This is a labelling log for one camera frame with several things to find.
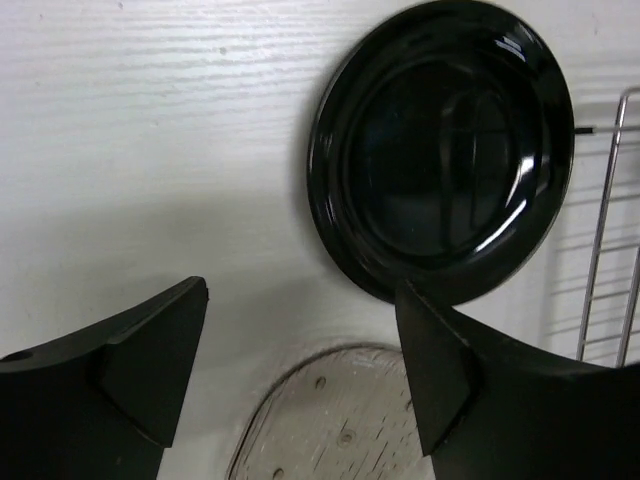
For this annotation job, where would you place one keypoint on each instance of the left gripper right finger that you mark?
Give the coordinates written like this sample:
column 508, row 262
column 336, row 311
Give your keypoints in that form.
column 488, row 406

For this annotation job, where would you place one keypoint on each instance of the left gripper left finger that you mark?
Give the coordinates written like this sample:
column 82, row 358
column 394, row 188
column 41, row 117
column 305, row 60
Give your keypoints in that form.
column 103, row 402

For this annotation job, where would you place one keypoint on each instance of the black round plate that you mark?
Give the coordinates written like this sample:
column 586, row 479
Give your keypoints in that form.
column 441, row 151

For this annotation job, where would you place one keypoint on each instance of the left clear glass plate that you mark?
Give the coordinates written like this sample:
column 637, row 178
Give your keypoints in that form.
column 343, row 413

